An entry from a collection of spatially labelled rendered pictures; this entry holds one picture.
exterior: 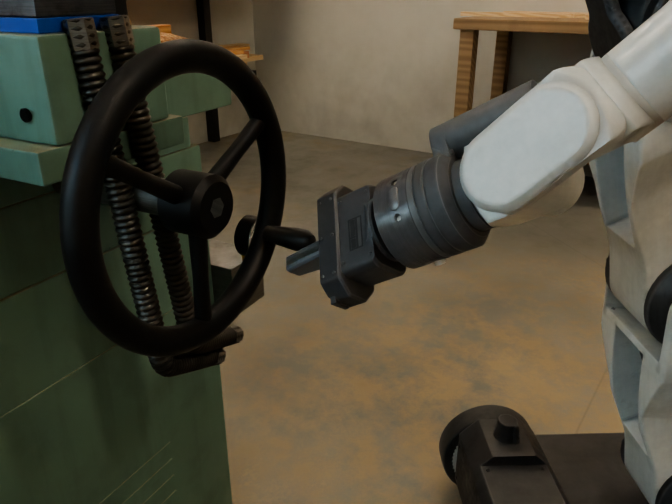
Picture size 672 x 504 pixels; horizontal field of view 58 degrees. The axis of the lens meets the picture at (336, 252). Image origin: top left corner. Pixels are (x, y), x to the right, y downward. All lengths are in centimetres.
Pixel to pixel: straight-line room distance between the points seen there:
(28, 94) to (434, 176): 35
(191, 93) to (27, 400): 41
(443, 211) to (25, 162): 35
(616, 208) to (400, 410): 89
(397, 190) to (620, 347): 59
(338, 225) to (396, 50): 352
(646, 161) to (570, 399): 107
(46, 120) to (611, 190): 69
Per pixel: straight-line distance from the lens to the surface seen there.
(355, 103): 427
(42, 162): 57
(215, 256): 94
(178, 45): 54
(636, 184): 80
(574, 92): 46
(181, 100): 82
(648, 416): 100
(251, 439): 154
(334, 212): 59
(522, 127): 47
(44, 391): 76
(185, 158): 84
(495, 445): 123
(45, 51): 57
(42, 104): 58
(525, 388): 176
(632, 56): 49
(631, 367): 107
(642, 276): 88
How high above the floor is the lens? 100
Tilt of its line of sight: 24 degrees down
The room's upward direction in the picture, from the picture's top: straight up
